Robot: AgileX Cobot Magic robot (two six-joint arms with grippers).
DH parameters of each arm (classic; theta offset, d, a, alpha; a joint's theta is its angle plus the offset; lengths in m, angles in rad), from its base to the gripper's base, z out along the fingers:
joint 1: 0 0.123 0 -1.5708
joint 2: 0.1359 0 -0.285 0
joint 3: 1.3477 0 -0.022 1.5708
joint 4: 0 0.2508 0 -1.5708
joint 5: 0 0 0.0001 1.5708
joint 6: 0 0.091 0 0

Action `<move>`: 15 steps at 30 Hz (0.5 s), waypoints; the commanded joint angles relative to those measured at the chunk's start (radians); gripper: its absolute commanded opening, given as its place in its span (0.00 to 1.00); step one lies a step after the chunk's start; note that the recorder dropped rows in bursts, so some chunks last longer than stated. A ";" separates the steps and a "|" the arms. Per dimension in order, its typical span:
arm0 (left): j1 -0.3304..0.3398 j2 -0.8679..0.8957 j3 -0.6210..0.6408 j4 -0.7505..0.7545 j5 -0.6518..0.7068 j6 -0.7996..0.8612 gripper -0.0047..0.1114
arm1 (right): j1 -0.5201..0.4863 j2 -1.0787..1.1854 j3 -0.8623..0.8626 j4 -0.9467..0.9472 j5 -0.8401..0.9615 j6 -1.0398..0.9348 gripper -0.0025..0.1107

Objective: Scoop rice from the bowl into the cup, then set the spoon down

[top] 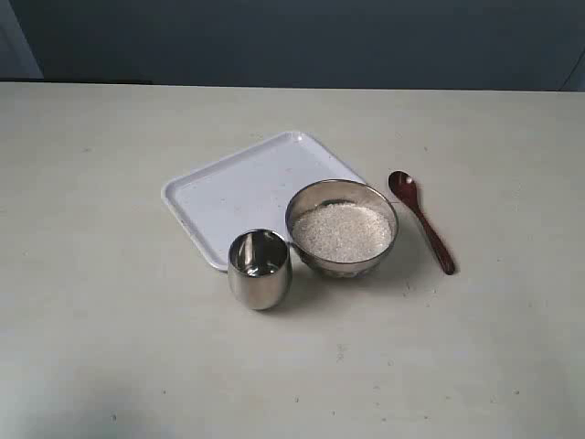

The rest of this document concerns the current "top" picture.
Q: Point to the steel bowl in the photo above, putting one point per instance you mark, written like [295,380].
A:
[334,191]

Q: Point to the white rice grains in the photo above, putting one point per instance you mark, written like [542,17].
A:
[343,232]

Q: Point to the dark red wooden spoon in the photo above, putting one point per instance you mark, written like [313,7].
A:
[405,189]

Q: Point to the white plastic tray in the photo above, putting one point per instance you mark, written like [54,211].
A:
[248,190]

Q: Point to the small steel cup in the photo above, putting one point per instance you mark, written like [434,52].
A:
[259,269]

